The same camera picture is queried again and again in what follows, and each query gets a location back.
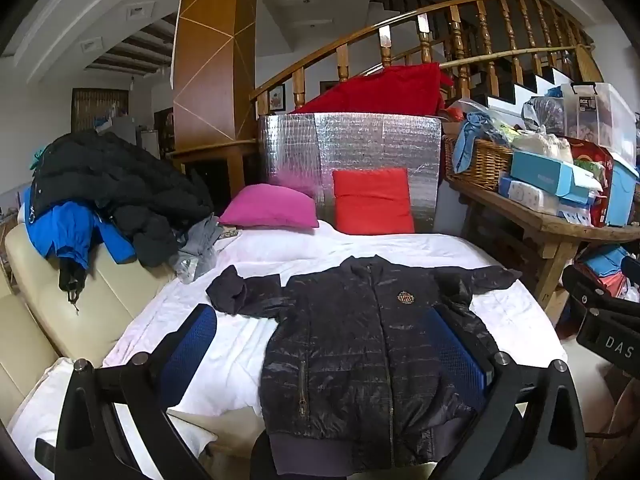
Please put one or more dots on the light blue cardboard box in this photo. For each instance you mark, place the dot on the light blue cardboard box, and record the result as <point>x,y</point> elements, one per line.
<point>547,172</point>

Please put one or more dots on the wicker basket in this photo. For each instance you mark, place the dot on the wicker basket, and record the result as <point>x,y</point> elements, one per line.
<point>477,162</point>

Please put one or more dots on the pile of dark coats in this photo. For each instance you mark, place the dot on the pile of dark coats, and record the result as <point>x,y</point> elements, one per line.
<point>115,185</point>

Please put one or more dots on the wooden stair railing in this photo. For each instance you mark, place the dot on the wooden stair railing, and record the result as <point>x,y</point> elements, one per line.
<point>480,25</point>

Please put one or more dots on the silver foil insulation board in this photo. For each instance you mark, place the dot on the silver foil insulation board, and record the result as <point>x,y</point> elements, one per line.
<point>380,145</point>

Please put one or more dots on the blue plastic bin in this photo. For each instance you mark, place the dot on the blue plastic bin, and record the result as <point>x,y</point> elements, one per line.
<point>622,190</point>

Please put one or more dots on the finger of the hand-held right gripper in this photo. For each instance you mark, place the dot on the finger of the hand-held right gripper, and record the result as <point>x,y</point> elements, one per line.
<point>582,287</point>

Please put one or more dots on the white bed sheet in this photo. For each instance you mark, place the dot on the white bed sheet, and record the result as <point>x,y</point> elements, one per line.
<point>240,330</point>

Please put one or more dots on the black quilted jacket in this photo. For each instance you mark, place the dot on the black quilted jacket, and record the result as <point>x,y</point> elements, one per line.
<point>360,355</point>

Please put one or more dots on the framed wall picture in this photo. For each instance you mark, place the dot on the framed wall picture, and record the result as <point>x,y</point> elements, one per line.
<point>276,98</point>

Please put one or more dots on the pink pillow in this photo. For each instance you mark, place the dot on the pink pillow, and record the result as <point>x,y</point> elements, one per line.
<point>270,207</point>

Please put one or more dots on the grey garment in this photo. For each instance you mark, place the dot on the grey garment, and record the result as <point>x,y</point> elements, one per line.
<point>197,247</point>

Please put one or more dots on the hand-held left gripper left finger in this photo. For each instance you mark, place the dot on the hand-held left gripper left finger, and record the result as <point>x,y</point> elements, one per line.
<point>184,355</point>

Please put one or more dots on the white tissue pack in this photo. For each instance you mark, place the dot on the white tissue pack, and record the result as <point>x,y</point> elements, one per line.
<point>530,196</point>

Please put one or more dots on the red blanket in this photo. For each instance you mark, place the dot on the red blanket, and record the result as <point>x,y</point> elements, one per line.
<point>385,90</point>

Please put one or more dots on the wooden table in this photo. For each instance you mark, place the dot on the wooden table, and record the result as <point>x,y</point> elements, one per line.
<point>545,237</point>

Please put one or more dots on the clear plastic storage box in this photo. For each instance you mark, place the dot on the clear plastic storage box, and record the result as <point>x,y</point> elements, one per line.
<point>602,115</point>

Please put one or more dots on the blue jacket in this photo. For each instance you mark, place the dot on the blue jacket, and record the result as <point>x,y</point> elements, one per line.
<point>65,232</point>

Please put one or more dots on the wooden pillar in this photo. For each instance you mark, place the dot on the wooden pillar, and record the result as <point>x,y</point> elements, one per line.
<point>212,55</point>

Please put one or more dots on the red pillow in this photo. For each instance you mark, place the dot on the red pillow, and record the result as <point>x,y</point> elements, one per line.
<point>372,202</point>

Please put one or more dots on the blue cloth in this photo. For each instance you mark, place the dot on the blue cloth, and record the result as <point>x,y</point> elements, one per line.
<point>472,137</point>

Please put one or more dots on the cream leather sofa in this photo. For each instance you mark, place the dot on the cream leather sofa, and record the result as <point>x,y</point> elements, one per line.
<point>45,310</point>

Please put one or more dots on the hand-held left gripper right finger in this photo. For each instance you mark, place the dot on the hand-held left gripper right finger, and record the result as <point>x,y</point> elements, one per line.
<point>462,360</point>

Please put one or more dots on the red printed package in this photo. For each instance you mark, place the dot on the red printed package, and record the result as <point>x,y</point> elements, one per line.
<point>592,160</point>

